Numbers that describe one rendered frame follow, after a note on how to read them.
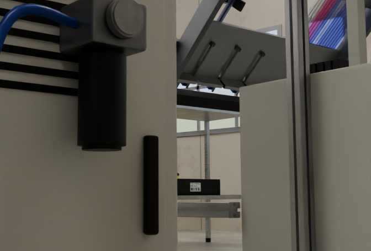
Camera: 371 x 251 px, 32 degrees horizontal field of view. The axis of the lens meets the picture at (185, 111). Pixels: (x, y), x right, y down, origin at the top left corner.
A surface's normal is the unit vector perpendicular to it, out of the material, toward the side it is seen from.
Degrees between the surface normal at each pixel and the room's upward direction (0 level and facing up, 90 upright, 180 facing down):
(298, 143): 90
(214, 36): 137
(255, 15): 90
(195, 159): 90
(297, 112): 90
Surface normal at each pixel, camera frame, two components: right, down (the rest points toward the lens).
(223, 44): 0.45, 0.65
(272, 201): -0.76, -0.08
